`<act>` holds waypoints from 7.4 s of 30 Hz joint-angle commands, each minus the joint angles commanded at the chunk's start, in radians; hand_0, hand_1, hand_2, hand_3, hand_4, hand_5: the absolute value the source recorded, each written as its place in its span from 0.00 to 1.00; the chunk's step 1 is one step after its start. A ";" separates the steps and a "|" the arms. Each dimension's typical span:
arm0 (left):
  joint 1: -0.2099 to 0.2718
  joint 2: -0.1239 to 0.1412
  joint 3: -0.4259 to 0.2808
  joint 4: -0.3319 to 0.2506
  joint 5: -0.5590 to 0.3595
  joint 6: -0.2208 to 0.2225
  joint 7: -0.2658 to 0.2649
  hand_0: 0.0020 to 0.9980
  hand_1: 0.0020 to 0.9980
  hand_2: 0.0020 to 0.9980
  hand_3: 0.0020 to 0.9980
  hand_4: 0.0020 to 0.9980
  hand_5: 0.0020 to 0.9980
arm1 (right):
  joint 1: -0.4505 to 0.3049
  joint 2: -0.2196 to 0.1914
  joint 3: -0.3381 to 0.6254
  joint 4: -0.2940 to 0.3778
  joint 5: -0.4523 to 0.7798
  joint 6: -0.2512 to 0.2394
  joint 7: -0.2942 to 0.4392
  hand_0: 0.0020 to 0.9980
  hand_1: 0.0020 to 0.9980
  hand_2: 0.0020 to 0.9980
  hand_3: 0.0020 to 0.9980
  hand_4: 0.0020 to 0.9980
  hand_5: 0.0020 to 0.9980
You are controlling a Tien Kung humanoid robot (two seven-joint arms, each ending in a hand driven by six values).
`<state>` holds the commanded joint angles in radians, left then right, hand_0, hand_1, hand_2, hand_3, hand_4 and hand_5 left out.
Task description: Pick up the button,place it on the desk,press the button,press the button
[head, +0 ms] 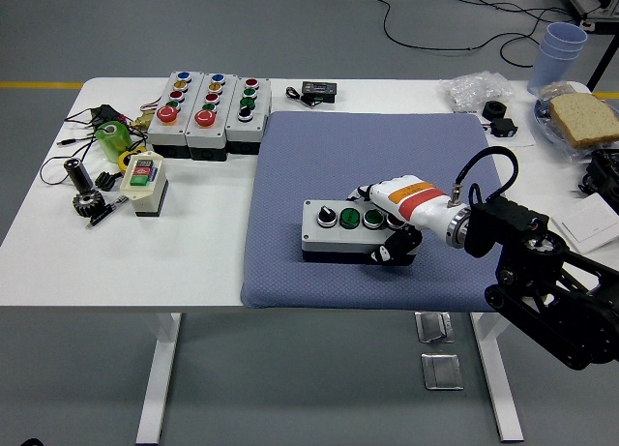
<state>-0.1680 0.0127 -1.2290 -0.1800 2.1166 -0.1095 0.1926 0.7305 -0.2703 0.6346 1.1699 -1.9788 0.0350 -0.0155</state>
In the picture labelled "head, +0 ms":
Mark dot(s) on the clear plastic bag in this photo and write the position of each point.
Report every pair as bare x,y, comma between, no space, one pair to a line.
474,88

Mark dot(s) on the white bread slice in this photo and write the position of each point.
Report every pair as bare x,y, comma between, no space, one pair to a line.
585,119

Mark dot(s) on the five-button emergency stop box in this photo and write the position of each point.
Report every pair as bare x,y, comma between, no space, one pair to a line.
167,131
205,134

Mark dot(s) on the small black heat sink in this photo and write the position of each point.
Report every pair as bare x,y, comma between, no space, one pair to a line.
106,181

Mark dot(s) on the black power adapter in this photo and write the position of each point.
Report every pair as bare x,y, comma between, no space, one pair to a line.
107,114

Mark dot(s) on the grey four-button control box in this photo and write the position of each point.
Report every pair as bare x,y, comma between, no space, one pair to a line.
329,233

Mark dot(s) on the blue-grey padded mat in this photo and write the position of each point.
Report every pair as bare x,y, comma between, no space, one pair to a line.
338,165

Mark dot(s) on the black digital meter module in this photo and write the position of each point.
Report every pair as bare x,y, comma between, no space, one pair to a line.
319,92

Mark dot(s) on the dark metal cylinder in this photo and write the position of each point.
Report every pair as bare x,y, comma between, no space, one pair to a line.
79,177

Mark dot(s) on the brown bread piece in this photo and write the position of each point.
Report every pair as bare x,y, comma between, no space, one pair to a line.
556,90

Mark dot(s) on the white paper sheet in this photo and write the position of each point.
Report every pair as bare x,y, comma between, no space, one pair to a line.
524,136

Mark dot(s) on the black pen tool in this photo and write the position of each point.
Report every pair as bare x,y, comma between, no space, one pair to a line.
104,216

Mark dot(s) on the white table leg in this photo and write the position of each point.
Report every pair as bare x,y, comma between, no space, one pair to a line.
159,368
498,368

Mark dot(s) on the yellow tape roll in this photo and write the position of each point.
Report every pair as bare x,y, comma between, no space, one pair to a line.
123,161

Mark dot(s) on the four-button selector switch box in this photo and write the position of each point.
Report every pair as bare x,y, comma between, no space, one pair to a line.
244,129

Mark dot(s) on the stack of blue cups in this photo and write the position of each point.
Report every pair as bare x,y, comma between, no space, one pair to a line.
553,59

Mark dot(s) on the black metal gear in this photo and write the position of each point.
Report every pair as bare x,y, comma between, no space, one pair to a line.
89,205

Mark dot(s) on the small black servo block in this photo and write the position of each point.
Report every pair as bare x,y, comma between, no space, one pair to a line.
503,127

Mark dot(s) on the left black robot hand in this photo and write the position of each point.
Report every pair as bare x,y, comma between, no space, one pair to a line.
31,442

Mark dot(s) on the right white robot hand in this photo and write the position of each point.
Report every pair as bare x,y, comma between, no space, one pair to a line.
416,199

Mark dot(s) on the white wall switch panel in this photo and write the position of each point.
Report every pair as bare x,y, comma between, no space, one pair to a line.
587,223

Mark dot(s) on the green tape roll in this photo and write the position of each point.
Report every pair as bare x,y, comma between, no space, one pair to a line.
112,141

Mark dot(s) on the brass fitting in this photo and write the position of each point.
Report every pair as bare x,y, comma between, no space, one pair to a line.
141,122

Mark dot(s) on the metal floor outlet plate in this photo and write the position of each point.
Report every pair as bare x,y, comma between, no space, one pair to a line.
433,327
441,372

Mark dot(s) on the white red-green switch box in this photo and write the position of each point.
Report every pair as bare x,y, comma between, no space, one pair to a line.
145,194

